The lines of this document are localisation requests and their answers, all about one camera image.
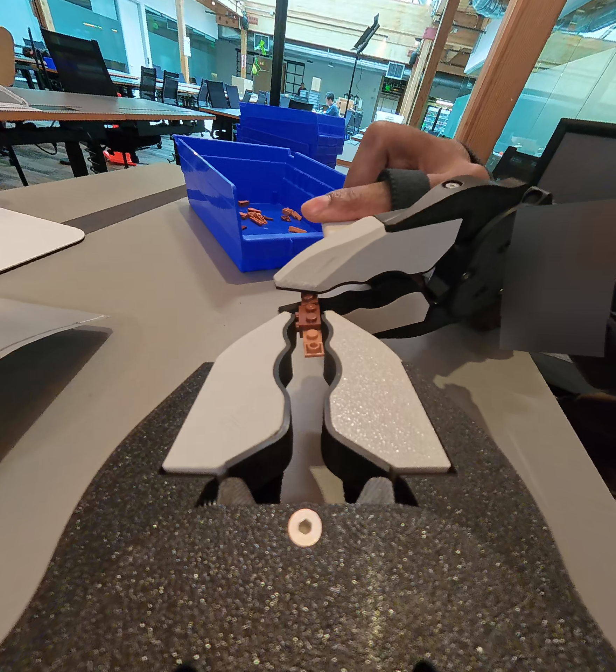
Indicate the black computer monitor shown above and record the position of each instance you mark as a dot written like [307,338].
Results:
[592,163]

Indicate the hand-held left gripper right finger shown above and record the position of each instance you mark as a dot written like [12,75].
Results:
[387,410]

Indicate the wooden office table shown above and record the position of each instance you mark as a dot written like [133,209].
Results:
[77,105]

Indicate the stack of blue bins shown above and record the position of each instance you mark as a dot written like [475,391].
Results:
[287,126]

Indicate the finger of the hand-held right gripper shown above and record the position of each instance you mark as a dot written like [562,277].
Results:
[392,313]
[382,250]

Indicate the wooden post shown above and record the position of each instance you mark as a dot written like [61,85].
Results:
[508,74]

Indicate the blue plastic bin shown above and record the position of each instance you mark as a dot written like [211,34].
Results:
[214,200]

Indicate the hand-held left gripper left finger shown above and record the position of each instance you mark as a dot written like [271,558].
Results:
[229,415]

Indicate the brown brick assembly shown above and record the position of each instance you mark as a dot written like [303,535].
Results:
[314,344]

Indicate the dark brown small brick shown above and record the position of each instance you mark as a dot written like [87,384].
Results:
[308,313]

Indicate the grey desk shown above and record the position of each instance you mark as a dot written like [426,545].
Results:
[130,315]

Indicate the heap of orange bricks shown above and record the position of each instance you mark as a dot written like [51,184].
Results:
[256,217]

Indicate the brick instruction booklet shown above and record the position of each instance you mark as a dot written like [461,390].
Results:
[14,326]

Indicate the person's dark jacket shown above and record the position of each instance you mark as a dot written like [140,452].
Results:
[613,441]

